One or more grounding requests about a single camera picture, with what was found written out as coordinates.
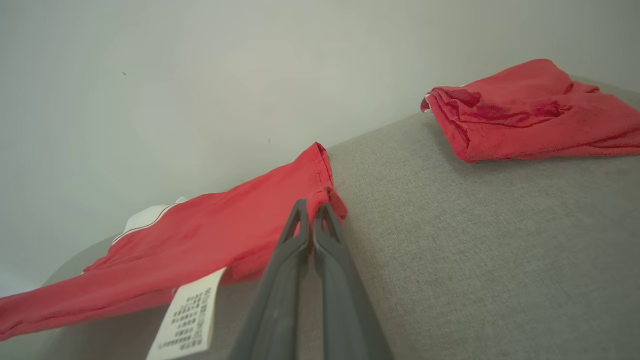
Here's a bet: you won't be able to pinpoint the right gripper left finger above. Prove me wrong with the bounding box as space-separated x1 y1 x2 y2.
227 198 313 360

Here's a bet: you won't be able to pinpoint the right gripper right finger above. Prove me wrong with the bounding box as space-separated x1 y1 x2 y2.
312 201 394 360

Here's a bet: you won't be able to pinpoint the red and white basketball jersey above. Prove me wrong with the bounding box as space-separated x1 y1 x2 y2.
0 142 349 360

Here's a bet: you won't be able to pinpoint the red shorts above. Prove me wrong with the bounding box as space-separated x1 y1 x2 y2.
420 58 640 164

